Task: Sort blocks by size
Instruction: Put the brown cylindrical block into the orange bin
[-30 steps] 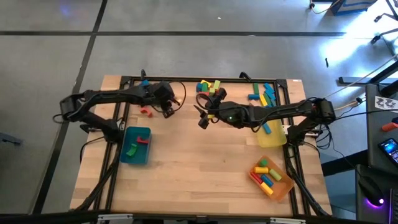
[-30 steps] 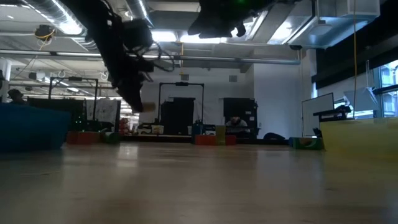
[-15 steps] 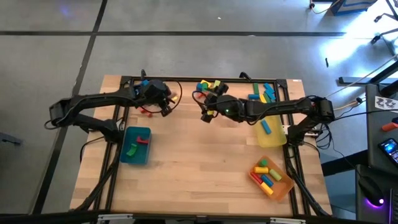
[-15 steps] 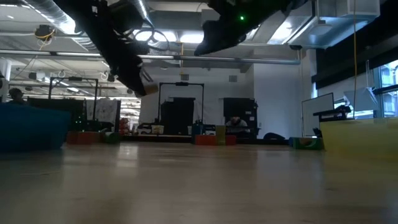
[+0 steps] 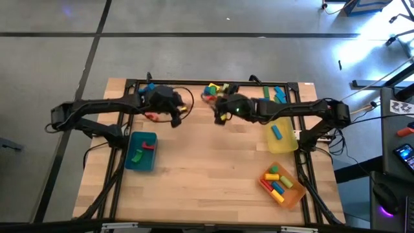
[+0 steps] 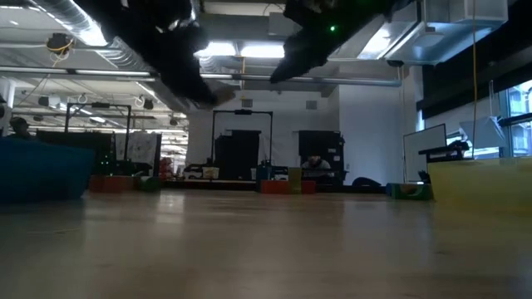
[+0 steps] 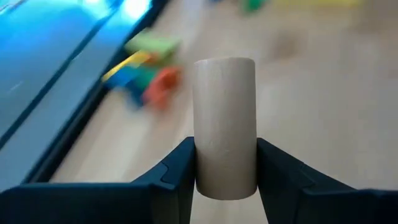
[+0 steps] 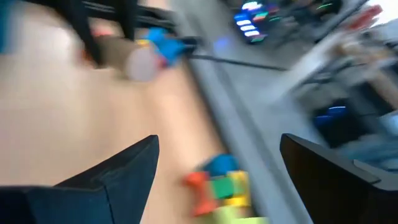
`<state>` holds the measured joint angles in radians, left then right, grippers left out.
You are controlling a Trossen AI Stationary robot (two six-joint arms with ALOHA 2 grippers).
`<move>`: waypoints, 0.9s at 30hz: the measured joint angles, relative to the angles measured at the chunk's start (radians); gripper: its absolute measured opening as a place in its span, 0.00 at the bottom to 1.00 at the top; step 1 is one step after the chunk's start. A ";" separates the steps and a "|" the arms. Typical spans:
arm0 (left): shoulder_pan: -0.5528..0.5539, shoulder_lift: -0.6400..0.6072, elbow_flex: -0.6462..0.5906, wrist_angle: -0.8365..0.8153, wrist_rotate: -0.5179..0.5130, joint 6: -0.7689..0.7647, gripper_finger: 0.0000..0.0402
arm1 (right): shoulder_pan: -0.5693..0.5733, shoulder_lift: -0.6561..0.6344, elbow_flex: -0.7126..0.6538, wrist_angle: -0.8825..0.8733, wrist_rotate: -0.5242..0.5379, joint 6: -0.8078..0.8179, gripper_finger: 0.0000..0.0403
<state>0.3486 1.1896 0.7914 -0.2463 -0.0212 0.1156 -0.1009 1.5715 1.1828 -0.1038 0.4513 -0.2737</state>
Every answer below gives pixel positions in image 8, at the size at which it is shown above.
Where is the light green block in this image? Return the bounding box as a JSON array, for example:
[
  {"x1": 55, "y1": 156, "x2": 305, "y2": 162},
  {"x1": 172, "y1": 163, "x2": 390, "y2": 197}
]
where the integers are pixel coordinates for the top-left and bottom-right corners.
[{"x1": 214, "y1": 207, "x2": 269, "y2": 224}]

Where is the computer with lights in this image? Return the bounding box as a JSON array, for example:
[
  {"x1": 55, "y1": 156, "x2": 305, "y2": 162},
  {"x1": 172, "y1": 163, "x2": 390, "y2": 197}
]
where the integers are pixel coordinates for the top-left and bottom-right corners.
[{"x1": 233, "y1": 1, "x2": 280, "y2": 44}]

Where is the orange arch block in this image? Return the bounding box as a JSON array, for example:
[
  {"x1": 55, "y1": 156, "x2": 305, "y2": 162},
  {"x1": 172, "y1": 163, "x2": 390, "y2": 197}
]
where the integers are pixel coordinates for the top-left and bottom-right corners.
[{"x1": 183, "y1": 172, "x2": 218, "y2": 218}]

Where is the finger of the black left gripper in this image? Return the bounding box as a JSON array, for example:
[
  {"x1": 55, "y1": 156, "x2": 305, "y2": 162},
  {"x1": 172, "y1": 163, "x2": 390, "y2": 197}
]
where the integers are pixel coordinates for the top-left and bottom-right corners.
[
  {"x1": 60, "y1": 0, "x2": 104, "y2": 67},
  {"x1": 118, "y1": 0, "x2": 138, "y2": 40}
]

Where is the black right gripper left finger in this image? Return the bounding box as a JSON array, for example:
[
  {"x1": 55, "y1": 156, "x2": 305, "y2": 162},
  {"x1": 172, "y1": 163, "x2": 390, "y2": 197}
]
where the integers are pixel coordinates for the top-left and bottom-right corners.
[{"x1": 0, "y1": 134, "x2": 160, "y2": 224}]

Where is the brown cylinder block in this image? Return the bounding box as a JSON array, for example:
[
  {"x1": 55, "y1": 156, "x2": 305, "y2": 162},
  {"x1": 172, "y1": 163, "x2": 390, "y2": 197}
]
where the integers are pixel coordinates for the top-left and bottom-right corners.
[{"x1": 96, "y1": 35, "x2": 159, "y2": 82}]

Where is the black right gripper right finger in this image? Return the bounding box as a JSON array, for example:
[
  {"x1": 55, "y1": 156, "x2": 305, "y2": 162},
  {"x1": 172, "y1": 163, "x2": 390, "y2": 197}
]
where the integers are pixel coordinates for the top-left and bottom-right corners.
[{"x1": 279, "y1": 133, "x2": 398, "y2": 224}]

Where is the black floor cable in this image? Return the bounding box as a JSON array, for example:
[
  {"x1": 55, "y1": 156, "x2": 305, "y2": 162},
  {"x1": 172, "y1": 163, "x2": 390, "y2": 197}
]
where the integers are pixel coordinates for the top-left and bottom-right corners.
[{"x1": 186, "y1": 53, "x2": 287, "y2": 72}]

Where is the blue block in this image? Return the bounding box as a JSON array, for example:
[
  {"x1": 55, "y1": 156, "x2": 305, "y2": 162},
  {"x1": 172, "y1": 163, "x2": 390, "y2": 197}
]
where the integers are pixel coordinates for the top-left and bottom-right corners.
[
  {"x1": 203, "y1": 154, "x2": 240, "y2": 177},
  {"x1": 146, "y1": 27, "x2": 187, "y2": 67}
]

